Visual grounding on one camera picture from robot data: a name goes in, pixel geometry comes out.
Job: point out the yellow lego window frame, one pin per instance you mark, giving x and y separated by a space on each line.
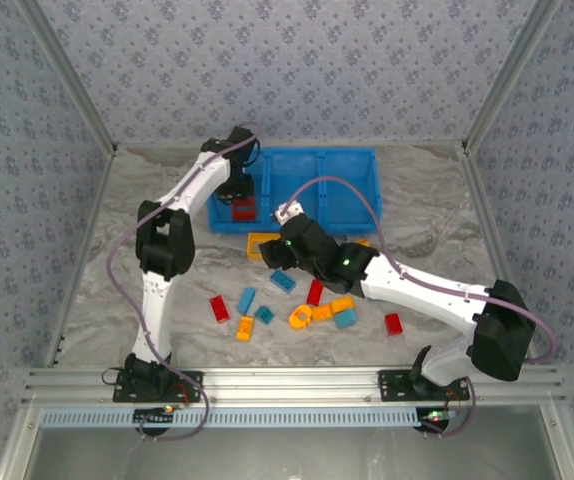
262 235

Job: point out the blue long lego brick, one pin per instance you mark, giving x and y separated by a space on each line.
283 281

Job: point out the red lego window frame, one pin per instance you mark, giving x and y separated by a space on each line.
244 216

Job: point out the light blue lego brick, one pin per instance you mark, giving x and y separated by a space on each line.
246 300
345 318

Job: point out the teal small lego brick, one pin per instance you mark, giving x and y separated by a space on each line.
264 314

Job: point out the yellow curved lego brick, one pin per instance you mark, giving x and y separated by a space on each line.
342 303

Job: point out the yellow round lego piece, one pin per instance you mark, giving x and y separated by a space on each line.
294 322

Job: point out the orange-yellow lego brick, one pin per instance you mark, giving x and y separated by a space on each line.
323 312

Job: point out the red curved lego brick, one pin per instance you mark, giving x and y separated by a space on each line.
393 324

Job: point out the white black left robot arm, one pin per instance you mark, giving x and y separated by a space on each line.
157 300

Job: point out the blue three-compartment bin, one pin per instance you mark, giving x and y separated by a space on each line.
292 165

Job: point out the grey metal lower tray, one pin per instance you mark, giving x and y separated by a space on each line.
287 455

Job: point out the aluminium front frame rail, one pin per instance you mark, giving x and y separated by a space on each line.
287 385

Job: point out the aluminium left side rail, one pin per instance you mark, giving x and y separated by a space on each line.
84 250

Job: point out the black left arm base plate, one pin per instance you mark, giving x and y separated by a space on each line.
189 385

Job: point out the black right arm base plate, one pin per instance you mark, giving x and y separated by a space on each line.
392 387

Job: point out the aluminium right side rail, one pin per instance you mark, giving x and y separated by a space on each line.
487 225

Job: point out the aluminium left corner post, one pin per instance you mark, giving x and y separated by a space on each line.
69 75

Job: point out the aluminium corner post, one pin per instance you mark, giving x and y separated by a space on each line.
511 75
69 75

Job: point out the aluminium right corner post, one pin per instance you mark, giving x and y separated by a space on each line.
511 75

